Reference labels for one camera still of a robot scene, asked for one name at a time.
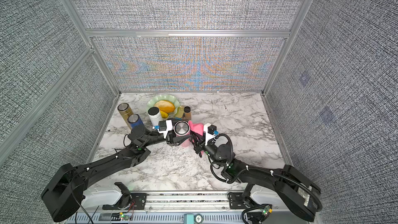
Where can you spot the aluminium front rail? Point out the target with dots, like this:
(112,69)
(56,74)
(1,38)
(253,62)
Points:
(186,207)

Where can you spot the gold gradient thermos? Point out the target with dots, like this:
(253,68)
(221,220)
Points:
(125,111)

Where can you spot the pink cloth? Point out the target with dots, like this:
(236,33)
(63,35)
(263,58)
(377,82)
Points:
(198,127)

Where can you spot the small brown spice jar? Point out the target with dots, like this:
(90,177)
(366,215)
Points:
(187,115)

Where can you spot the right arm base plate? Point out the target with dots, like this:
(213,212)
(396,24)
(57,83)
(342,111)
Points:
(240,200)

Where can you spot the yellow banana toy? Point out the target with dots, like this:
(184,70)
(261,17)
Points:
(164,115)

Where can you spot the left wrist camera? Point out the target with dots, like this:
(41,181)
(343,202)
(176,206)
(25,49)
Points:
(164,127)

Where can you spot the blue thermos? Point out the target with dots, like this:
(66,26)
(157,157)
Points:
(135,121)

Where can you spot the pink thermos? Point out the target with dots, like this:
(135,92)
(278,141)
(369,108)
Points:
(182,131)

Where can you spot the white thermos black lid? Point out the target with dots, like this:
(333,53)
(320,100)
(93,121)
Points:
(155,116)

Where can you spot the green scalloped plate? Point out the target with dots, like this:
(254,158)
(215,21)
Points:
(168,97)

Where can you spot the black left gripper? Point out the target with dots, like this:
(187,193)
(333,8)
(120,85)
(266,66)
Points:
(171,140)

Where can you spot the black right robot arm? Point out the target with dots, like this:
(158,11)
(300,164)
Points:
(299,194)

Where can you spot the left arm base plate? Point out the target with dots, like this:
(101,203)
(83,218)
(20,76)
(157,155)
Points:
(135,201)

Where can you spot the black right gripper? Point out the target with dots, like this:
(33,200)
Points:
(201,146)

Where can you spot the orange bread bun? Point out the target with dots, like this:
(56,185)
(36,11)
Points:
(165,106)

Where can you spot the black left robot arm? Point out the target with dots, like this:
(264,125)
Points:
(64,193)

